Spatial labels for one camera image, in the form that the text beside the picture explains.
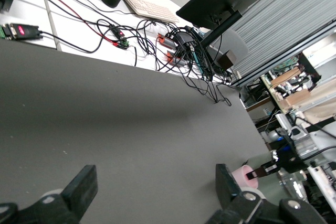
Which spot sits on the grey office chair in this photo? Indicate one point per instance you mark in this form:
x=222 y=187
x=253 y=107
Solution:
x=236 y=43

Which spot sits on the black monitor stand pole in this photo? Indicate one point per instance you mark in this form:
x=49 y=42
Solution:
x=223 y=28

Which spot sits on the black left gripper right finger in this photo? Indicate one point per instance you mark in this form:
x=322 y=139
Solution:
x=227 y=187

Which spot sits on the pink plastic cup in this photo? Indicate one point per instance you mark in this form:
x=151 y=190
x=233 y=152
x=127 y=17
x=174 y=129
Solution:
x=241 y=175

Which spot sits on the small brown box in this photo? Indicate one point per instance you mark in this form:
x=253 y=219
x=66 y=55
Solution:
x=227 y=61

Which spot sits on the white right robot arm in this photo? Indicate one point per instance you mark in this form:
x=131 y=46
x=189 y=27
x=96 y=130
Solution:
x=323 y=140

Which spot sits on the white computer keyboard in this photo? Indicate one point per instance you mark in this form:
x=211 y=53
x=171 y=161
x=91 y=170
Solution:
x=152 y=9

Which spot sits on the orange black usb device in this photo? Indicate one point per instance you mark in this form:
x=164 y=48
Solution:
x=176 y=60
x=166 y=40

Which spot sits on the aluminium frame beam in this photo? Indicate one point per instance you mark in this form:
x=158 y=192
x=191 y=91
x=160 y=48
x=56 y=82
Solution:
x=288 y=54

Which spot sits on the grey ribbed wall panel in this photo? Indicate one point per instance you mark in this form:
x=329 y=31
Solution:
x=288 y=11

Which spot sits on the cluttered storage shelf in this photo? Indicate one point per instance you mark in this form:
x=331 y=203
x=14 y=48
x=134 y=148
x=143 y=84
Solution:
x=294 y=90

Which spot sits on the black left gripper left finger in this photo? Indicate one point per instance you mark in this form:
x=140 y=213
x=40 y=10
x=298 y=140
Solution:
x=81 y=187

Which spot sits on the small black adapter red light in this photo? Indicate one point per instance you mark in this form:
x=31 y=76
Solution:
x=119 y=35

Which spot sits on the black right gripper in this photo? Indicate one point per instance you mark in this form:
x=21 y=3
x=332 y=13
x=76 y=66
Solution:
x=291 y=158

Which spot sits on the black serial adapter red light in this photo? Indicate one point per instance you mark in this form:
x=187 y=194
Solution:
x=26 y=31

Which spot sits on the glass pot lid steel knob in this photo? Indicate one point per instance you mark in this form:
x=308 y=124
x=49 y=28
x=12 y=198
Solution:
x=294 y=187

